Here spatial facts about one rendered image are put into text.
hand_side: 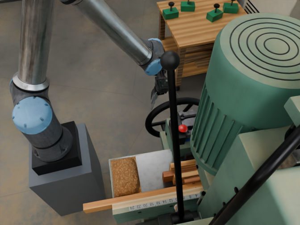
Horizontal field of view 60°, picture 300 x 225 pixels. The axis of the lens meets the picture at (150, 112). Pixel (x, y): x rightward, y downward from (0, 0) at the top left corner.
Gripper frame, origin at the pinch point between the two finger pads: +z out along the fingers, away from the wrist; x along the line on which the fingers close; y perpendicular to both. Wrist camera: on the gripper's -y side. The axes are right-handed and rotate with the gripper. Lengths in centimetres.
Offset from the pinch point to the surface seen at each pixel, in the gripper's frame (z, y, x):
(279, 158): 34, 107, -11
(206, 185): 38, 53, -3
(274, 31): 16, 93, 2
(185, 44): -54, -37, 30
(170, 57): 15, 87, -13
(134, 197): 38, 41, -23
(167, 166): 30.2, 33.6, -9.9
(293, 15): -56, -20, 103
